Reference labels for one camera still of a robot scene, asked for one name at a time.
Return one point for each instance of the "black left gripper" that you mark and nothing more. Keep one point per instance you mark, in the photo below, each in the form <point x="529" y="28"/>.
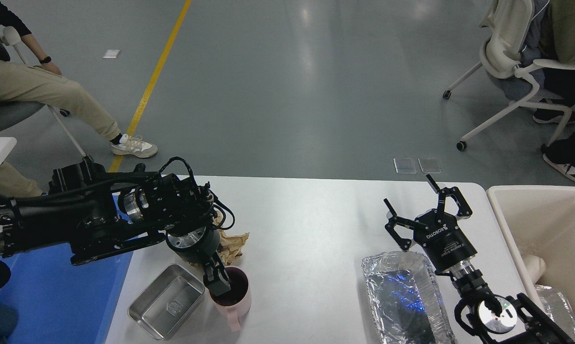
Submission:
<point x="200" y="247"/>

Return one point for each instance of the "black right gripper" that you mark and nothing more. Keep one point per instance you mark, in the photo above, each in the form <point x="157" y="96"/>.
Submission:
<point x="445" y="243"/>

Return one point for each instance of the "pink mug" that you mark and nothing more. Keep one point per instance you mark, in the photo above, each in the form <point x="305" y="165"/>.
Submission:
<point x="237" y="301"/>

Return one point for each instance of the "stainless steel rectangular tray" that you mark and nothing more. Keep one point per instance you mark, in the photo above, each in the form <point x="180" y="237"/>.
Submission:
<point x="167" y="302"/>

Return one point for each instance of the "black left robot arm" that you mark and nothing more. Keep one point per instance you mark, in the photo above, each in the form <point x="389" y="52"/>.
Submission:
<point x="103" y="214"/>

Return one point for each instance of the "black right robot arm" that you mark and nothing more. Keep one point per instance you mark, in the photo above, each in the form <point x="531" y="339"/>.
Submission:
<point x="480" y="312"/>

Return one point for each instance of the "crumpled brown paper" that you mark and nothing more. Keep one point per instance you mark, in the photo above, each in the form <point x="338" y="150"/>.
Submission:
<point x="230" y="246"/>

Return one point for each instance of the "aluminium foil tray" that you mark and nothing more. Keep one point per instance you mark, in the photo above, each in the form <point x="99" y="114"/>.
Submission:
<point x="405" y="300"/>

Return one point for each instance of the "white cup in bin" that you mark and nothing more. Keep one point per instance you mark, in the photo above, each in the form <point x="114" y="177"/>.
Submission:
<point x="535" y="267"/>

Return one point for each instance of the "white plastic bin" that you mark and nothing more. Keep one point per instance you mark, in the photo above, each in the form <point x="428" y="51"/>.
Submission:
<point x="539" y="220"/>

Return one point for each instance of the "crumpled foil in bin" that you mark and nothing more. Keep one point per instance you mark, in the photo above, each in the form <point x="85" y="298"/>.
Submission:
<point x="558" y="308"/>

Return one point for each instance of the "blue plastic tray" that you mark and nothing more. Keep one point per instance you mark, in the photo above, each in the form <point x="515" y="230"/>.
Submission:
<point x="59" y="303"/>

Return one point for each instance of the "white office chair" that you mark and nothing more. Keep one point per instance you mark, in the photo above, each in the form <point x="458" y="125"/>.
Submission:
<point x="501" y="56"/>

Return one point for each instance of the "seated person olive jacket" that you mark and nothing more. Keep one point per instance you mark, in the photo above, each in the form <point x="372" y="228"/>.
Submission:
<point x="558" y="42"/>

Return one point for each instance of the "grey office chair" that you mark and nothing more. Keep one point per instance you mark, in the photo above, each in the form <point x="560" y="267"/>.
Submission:
<point x="12" y="113"/>

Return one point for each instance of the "person in black shirt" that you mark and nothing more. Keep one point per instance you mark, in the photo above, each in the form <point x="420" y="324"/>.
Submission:
<point x="44" y="83"/>

